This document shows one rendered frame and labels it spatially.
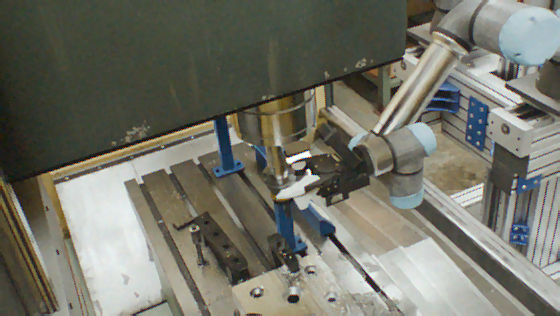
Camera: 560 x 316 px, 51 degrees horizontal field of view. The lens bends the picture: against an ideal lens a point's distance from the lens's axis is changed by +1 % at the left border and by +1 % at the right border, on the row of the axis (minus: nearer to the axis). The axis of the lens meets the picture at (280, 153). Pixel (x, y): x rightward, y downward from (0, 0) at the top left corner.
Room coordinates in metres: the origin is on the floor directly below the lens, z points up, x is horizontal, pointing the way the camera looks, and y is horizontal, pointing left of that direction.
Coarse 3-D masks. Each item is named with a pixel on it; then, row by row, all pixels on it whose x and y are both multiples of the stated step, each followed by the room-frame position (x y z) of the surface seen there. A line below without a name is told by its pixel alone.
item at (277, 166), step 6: (270, 150) 0.93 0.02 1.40; (276, 150) 0.93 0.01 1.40; (282, 150) 0.94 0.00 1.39; (270, 156) 0.93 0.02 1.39; (276, 156) 0.93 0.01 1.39; (282, 156) 0.93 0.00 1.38; (270, 162) 0.93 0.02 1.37; (276, 162) 0.93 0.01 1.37; (282, 162) 0.93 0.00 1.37; (270, 168) 0.93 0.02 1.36; (276, 168) 0.92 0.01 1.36; (282, 168) 0.93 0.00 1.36; (288, 168) 0.94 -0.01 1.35; (270, 174) 0.93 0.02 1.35; (276, 174) 0.92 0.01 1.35; (282, 174) 0.92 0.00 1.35
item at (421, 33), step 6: (426, 24) 2.00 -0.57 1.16; (408, 30) 1.97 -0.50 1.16; (414, 30) 1.96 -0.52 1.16; (420, 30) 1.95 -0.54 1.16; (426, 30) 1.95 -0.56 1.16; (414, 36) 1.93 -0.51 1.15; (420, 36) 1.90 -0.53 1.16; (426, 36) 1.89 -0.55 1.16; (432, 36) 1.89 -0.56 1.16; (420, 42) 1.92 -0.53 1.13; (426, 42) 1.86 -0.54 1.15; (414, 48) 1.91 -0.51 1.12; (420, 48) 1.91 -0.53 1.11; (474, 48) 1.87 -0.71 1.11
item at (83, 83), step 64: (0, 0) 0.69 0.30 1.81; (64, 0) 0.71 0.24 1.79; (128, 0) 0.74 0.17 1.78; (192, 0) 0.77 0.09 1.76; (256, 0) 0.80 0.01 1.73; (320, 0) 0.84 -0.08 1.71; (384, 0) 0.89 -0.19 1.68; (0, 64) 0.68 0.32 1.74; (64, 64) 0.70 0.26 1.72; (128, 64) 0.73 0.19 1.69; (192, 64) 0.76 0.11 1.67; (256, 64) 0.80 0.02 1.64; (320, 64) 0.84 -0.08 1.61; (384, 64) 0.89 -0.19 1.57; (0, 128) 0.67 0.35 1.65; (64, 128) 0.69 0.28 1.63; (128, 128) 0.72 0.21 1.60
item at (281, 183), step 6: (288, 162) 0.97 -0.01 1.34; (294, 168) 0.94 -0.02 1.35; (264, 174) 0.94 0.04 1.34; (288, 174) 0.92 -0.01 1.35; (294, 174) 0.93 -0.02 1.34; (270, 180) 0.92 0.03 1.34; (276, 180) 0.91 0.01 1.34; (282, 180) 0.91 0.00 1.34; (288, 180) 0.92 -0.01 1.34; (294, 180) 0.93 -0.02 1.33; (270, 186) 0.92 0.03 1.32; (276, 186) 0.92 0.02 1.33; (282, 186) 0.91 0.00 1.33; (288, 186) 0.91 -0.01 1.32
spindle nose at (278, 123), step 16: (288, 96) 0.87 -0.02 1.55; (304, 96) 0.89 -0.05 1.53; (240, 112) 0.88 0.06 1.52; (256, 112) 0.87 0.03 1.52; (272, 112) 0.86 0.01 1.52; (288, 112) 0.87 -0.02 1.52; (304, 112) 0.88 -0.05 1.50; (240, 128) 0.89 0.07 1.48; (256, 128) 0.87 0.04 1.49; (272, 128) 0.86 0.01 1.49; (288, 128) 0.87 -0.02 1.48; (304, 128) 0.88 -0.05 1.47; (256, 144) 0.87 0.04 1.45; (272, 144) 0.86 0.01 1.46; (288, 144) 0.87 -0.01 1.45
